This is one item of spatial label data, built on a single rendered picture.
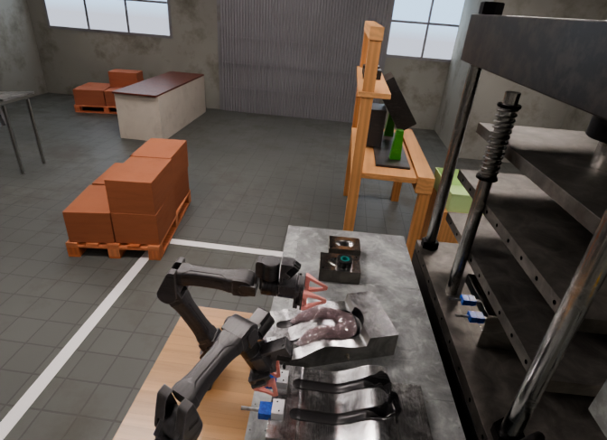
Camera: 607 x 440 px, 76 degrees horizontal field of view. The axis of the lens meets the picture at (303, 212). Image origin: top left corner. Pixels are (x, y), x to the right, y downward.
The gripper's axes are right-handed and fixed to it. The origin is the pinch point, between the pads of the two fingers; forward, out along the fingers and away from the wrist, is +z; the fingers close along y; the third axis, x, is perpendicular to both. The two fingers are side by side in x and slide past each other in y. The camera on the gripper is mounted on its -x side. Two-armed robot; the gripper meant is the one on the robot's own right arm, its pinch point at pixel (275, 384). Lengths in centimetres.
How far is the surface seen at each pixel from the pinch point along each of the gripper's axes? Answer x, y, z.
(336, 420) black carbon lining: -10.1, -0.5, 20.7
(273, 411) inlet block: 4.7, -2.3, 7.8
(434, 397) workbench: -37, 17, 45
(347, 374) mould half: -14.1, 15.3, 21.0
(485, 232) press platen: -82, 98, 45
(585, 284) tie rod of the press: -85, 4, -1
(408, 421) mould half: -29.0, 3.1, 33.8
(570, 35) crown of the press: -108, 42, -48
